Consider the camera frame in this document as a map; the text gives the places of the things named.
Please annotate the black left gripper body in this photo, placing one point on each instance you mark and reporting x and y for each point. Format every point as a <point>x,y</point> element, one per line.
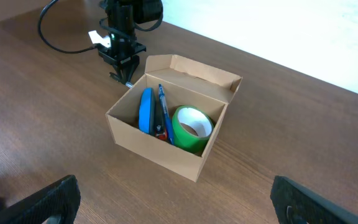
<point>121,52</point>

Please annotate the blue plastic case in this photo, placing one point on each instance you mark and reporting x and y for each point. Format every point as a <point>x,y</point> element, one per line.
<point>147,111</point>

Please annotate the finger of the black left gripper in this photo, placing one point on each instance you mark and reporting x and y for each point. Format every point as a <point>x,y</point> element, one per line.
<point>130,67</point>
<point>117,74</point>

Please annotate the brown cardboard box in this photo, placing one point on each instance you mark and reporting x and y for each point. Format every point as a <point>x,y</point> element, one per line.
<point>185,82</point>

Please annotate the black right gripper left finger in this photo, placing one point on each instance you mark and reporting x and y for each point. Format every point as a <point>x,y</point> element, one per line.
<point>56,203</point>

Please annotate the blue ballpoint pen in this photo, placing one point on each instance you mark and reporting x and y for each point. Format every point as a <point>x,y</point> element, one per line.
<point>167,120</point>

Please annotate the black sharpie marker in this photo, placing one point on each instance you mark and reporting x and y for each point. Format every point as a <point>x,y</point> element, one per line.
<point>129,84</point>

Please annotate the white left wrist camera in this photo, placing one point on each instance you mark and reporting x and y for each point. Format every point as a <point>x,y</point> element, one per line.
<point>98,39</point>

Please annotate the green tape roll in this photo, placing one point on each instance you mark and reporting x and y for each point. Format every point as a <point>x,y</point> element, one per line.
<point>192,129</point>

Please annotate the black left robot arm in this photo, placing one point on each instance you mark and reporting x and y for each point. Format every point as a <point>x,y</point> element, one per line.
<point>123,18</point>

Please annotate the orange black stapler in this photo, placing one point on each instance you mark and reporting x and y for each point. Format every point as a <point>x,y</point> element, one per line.
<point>159,123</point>

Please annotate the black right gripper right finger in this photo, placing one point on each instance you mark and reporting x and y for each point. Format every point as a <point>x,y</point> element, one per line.
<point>296,204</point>

